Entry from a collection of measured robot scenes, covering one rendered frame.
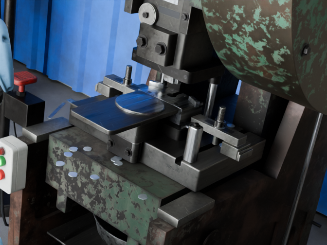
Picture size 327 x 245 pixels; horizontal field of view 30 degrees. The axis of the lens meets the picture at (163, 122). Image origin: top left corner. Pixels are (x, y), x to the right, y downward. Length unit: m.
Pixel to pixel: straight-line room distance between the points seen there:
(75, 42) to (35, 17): 0.34
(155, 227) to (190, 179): 0.16
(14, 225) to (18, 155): 0.25
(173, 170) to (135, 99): 0.21
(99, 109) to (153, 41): 0.21
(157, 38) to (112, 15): 1.81
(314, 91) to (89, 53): 2.43
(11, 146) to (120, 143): 0.28
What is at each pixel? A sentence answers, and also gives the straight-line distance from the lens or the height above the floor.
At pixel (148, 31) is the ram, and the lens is 1.48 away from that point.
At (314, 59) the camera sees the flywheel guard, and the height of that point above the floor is 1.08.
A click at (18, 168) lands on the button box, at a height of 0.57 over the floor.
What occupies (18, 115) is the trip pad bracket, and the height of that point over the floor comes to 0.66.
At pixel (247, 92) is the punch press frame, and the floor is 0.80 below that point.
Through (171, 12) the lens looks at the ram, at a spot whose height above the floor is 1.02.
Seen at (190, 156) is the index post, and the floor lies 0.72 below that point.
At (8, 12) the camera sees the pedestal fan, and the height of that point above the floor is 0.75.
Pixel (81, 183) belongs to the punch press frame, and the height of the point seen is 0.56.
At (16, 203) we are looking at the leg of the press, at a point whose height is 0.43.
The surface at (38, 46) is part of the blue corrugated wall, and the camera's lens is 3.80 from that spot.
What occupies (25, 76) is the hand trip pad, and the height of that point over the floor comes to 0.76.
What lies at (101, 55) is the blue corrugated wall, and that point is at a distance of 3.40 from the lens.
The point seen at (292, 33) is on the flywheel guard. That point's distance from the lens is 0.98.
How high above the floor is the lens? 1.36
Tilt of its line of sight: 24 degrees down
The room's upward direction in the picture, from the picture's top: 9 degrees clockwise
